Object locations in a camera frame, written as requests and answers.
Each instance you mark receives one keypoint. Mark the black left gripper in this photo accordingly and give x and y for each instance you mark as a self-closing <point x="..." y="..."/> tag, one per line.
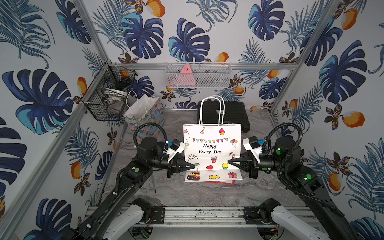
<point x="171" y="165"/>

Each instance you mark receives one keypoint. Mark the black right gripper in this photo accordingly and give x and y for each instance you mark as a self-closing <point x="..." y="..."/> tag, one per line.
<point x="250" y="163"/>

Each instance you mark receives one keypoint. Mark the red paper bag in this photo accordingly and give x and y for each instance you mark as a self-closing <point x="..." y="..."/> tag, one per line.
<point x="222" y="182"/>

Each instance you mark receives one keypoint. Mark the white happy paper bag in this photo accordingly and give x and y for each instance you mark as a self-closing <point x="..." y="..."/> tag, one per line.
<point x="210" y="146"/>

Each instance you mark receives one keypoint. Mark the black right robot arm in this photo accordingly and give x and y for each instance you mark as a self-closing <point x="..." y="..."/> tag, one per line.
<point x="280" y="152"/>

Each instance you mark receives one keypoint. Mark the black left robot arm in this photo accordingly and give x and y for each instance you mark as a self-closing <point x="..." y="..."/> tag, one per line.
<point x="106" y="222"/>

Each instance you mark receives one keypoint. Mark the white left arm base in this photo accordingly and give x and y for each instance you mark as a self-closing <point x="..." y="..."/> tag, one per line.
<point x="139" y="212"/>

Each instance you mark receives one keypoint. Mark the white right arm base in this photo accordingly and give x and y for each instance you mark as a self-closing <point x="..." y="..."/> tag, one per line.
<point x="271" y="211"/>

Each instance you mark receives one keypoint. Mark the floral paper bag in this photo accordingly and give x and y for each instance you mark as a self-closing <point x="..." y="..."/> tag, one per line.
<point x="142" y="110"/>

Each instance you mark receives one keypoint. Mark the black tool case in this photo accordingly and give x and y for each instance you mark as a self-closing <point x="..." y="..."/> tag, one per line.
<point x="234" y="113"/>

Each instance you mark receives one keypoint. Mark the pink triangle item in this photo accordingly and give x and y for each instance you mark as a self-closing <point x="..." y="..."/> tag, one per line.
<point x="185" y="77"/>

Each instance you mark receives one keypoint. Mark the aluminium linear rail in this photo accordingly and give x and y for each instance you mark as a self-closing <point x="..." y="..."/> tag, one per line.
<point x="198" y="216"/>

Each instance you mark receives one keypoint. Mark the white mesh wall shelf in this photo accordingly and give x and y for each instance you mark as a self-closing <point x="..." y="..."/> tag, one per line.
<point x="207" y="75"/>

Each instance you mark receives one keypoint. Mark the black wire basket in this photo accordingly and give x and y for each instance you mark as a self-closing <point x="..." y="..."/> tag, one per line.
<point x="106" y="99"/>

